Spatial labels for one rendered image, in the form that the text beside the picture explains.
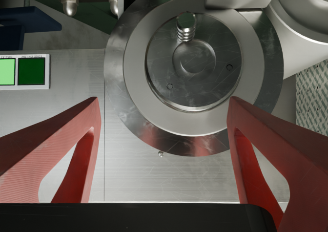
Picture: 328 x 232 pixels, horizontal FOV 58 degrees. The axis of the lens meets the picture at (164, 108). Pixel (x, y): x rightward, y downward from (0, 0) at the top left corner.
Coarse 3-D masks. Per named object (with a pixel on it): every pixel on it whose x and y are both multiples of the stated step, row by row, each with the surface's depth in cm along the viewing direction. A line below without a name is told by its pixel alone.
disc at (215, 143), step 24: (144, 0) 25; (168, 0) 25; (120, 24) 25; (264, 24) 24; (120, 48) 25; (264, 48) 24; (120, 72) 24; (120, 96) 24; (264, 96) 24; (144, 120) 24; (168, 144) 24; (192, 144) 24; (216, 144) 24
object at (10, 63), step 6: (0, 60) 59; (6, 60) 59; (12, 60) 59; (0, 66) 59; (6, 66) 59; (12, 66) 59; (0, 72) 59; (6, 72) 59; (12, 72) 59; (0, 78) 59; (6, 78) 59; (12, 78) 58
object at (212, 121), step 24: (192, 0) 24; (144, 24) 24; (240, 24) 24; (144, 48) 24; (144, 72) 24; (264, 72) 24; (144, 96) 24; (240, 96) 24; (168, 120) 24; (192, 120) 24; (216, 120) 24
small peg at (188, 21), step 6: (186, 12) 20; (180, 18) 20; (186, 18) 20; (192, 18) 20; (180, 24) 20; (186, 24) 20; (192, 24) 20; (180, 30) 20; (186, 30) 20; (192, 30) 20; (180, 36) 21; (186, 36) 21; (192, 36) 21
